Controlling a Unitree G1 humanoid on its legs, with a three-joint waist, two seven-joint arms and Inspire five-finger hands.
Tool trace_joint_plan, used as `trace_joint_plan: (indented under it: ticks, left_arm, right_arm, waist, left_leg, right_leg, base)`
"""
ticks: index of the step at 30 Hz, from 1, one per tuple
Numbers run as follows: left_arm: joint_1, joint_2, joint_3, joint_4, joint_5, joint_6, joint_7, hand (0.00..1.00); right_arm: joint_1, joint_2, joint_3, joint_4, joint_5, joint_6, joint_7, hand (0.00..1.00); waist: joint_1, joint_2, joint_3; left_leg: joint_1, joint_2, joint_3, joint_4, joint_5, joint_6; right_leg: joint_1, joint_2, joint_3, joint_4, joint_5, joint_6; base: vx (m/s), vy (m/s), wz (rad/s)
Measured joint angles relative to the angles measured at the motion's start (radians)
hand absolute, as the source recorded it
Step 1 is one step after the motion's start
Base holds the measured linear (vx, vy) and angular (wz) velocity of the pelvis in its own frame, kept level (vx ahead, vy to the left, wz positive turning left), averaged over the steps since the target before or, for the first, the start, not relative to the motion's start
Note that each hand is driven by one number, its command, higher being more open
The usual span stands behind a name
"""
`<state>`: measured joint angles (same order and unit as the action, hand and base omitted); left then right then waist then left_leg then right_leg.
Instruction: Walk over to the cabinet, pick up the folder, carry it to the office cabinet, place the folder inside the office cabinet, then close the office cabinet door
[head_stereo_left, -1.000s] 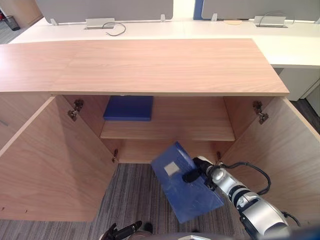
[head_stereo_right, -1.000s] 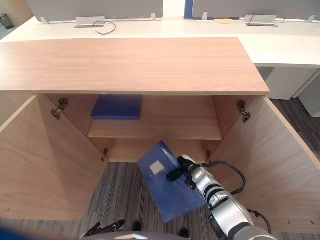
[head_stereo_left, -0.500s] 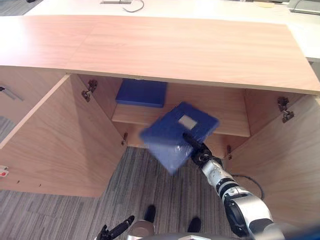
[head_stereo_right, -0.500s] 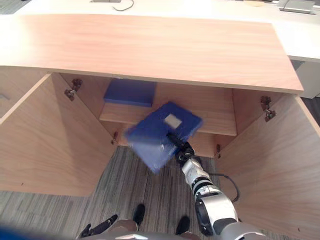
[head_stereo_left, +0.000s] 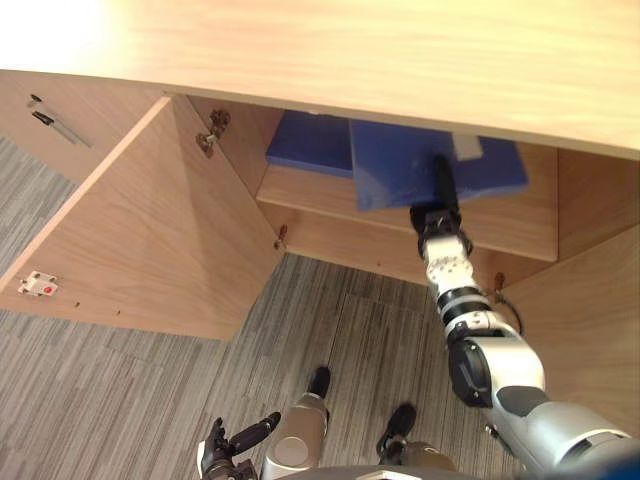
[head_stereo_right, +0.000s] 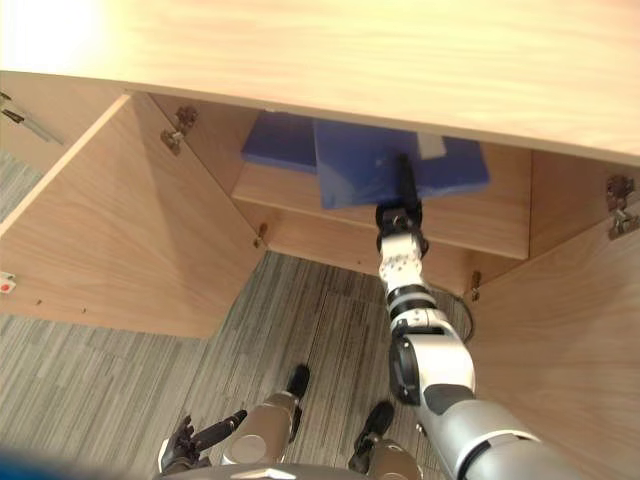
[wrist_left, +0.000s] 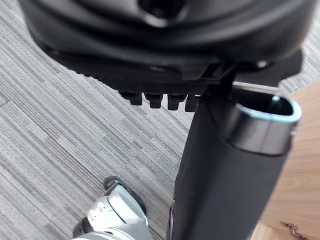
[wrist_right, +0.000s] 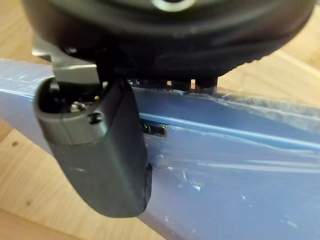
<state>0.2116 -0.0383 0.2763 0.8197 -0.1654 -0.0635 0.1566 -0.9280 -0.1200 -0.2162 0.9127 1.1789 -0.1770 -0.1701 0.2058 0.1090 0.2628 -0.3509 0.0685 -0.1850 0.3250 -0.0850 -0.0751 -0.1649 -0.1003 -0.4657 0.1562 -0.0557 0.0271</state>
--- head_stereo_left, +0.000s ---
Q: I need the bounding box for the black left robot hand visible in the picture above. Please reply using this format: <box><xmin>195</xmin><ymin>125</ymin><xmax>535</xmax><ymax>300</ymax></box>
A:
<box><xmin>196</xmin><ymin>411</ymin><xmax>283</xmax><ymax>475</ymax></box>

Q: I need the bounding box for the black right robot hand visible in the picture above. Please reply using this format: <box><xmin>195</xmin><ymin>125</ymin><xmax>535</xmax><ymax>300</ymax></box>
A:
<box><xmin>409</xmin><ymin>154</ymin><xmax>476</xmax><ymax>297</ymax></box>

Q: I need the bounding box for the blue folder with white label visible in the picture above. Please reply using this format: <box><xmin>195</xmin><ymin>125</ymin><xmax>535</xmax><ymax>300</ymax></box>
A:
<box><xmin>349</xmin><ymin>119</ymin><xmax>531</xmax><ymax>213</ymax></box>

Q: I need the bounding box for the plain wooden cabinet door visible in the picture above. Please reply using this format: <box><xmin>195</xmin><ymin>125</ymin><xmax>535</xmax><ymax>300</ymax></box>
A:
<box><xmin>499</xmin><ymin>223</ymin><xmax>640</xmax><ymax>441</ymax></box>

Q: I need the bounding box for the wooden cabinet shelf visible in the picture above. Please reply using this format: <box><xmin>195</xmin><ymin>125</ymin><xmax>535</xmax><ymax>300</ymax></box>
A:
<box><xmin>256</xmin><ymin>163</ymin><xmax>559</xmax><ymax>262</ymax></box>

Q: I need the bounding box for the plain blue folder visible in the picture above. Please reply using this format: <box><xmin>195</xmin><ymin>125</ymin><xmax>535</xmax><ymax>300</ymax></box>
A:
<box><xmin>265</xmin><ymin>110</ymin><xmax>357</xmax><ymax>180</ymax></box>

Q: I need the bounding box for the light wooden office cabinet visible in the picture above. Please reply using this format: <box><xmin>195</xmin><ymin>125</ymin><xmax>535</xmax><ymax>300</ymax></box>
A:
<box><xmin>0</xmin><ymin>0</ymin><xmax>640</xmax><ymax>441</ymax></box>

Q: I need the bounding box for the wooden cabinet door with latch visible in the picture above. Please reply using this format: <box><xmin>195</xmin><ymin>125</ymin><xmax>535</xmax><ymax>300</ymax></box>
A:
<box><xmin>0</xmin><ymin>94</ymin><xmax>287</xmax><ymax>342</ymax></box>

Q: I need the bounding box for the large metal door hinge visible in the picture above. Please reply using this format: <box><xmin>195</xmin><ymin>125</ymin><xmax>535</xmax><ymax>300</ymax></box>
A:
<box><xmin>194</xmin><ymin>109</ymin><xmax>233</xmax><ymax>159</ymax></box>

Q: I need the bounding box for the closed wooden cabinet door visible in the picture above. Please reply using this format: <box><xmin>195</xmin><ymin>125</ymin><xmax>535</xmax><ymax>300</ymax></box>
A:
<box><xmin>0</xmin><ymin>69</ymin><xmax>170</xmax><ymax>187</ymax></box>

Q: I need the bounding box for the dark left robot foot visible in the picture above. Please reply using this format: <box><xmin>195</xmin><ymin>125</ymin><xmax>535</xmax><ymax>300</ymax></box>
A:
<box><xmin>306</xmin><ymin>366</ymin><xmax>333</xmax><ymax>397</ymax></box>

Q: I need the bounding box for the dark robot foot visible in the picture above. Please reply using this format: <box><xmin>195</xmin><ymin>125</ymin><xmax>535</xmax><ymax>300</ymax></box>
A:
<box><xmin>306</xmin><ymin>366</ymin><xmax>333</xmax><ymax>397</ymax></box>
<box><xmin>385</xmin><ymin>402</ymin><xmax>418</xmax><ymax>443</ymax></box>

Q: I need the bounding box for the grey robot torso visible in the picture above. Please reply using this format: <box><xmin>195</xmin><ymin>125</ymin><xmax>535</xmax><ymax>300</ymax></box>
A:
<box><xmin>277</xmin><ymin>463</ymin><xmax>526</xmax><ymax>480</ymax></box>

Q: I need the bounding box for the dark right robot foot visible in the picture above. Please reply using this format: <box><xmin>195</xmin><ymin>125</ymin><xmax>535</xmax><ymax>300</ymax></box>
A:
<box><xmin>385</xmin><ymin>402</ymin><xmax>418</xmax><ymax>443</ymax></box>

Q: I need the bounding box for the silver right robot leg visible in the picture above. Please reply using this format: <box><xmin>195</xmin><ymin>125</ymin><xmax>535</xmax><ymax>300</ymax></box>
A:
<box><xmin>377</xmin><ymin>435</ymin><xmax>457</xmax><ymax>472</ymax></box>

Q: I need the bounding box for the white latch with red button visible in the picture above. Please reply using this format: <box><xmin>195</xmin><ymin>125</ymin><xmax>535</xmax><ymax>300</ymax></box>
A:
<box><xmin>16</xmin><ymin>270</ymin><xmax>61</xmax><ymax>298</ymax></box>

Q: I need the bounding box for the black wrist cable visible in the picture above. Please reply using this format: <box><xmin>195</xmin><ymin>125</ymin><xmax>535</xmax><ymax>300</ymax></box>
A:
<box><xmin>495</xmin><ymin>293</ymin><xmax>525</xmax><ymax>335</ymax></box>

